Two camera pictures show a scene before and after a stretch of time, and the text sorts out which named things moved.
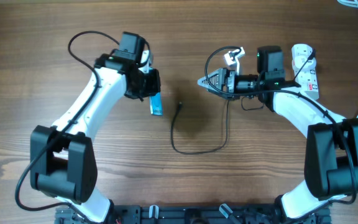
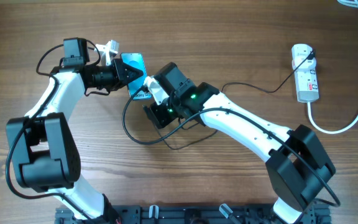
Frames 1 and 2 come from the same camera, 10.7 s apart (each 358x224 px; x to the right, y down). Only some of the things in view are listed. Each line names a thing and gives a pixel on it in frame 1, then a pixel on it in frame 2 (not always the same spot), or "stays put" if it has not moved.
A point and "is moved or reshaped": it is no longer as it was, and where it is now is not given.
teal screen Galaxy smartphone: (156, 104) is moved or reshaped
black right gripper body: (232, 92) -> (163, 114)
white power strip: (306, 73) stays put
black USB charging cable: (219, 148) -> (215, 132)
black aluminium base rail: (195, 214) stays put
